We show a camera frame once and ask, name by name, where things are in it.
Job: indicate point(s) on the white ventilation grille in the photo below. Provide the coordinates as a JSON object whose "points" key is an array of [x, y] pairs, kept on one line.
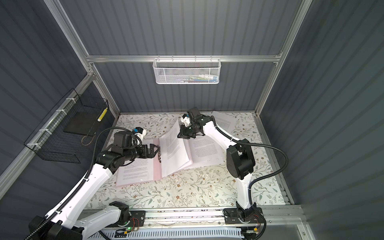
{"points": [[215, 233]]}

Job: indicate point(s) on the pens in white basket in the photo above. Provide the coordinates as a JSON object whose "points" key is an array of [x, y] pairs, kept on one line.
{"points": [[199, 79]]}

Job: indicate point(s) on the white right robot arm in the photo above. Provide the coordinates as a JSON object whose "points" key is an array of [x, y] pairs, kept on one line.
{"points": [[240, 159]]}

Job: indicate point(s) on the white wire mesh basket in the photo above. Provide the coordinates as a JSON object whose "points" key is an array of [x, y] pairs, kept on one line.
{"points": [[167, 71]]}

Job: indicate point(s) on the floral table mat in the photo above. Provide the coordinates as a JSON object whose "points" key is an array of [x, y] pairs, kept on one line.
{"points": [[200, 187]]}

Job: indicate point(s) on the pink file folder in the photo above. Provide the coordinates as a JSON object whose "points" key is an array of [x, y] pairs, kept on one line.
{"points": [[157, 161]]}

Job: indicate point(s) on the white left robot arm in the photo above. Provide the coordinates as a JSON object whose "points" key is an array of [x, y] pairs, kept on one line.
{"points": [[43, 228]]}

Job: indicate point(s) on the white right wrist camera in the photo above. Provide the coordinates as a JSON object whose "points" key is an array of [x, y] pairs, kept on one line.
{"points": [[186, 121]]}

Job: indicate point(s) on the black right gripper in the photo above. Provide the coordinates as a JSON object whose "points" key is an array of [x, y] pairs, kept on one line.
{"points": [[182, 133]]}

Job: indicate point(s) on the printed paper sheet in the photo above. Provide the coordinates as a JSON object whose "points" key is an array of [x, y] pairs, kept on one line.
{"points": [[139, 171], [175, 152], [203, 151], [226, 122]]}

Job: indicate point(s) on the black wire mesh basket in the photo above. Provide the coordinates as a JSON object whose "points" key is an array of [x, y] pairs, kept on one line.
{"points": [[70, 132]]}

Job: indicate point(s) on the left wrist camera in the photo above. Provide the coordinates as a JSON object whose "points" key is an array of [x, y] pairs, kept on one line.
{"points": [[139, 132]]}

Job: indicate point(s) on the yellow marker pen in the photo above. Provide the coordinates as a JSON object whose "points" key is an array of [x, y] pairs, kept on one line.
{"points": [[102, 115]]}

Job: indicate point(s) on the printed paper sheet front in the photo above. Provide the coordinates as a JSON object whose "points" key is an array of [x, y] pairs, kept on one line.
{"points": [[203, 151]]}

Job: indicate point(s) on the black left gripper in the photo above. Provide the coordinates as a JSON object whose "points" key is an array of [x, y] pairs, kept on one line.
{"points": [[152, 153]]}

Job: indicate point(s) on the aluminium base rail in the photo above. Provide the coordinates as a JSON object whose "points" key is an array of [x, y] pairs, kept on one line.
{"points": [[151, 219]]}

